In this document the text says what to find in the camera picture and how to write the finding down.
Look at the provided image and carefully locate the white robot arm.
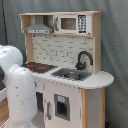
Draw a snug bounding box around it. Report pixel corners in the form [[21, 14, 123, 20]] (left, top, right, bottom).
[[0, 45, 37, 128]]

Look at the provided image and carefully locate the toy microwave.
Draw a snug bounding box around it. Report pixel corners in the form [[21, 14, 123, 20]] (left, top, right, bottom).
[[54, 14, 91, 34]]

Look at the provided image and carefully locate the wooden toy kitchen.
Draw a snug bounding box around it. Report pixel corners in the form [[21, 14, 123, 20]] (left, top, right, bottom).
[[20, 11, 114, 128]]

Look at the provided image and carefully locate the black toy faucet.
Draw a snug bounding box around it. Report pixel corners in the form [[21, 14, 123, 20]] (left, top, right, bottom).
[[75, 51, 93, 70]]

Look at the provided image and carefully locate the white cabinet door with window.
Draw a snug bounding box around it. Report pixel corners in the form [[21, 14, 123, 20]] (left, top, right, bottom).
[[44, 82, 82, 128]]

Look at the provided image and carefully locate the grey range hood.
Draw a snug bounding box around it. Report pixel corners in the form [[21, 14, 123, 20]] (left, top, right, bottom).
[[24, 15, 53, 34]]

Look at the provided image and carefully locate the black toy stovetop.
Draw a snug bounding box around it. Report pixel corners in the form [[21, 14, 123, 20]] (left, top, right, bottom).
[[25, 62, 55, 73]]

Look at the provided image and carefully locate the grey toy sink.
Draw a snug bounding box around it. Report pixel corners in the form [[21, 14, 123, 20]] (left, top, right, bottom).
[[52, 68, 92, 81]]

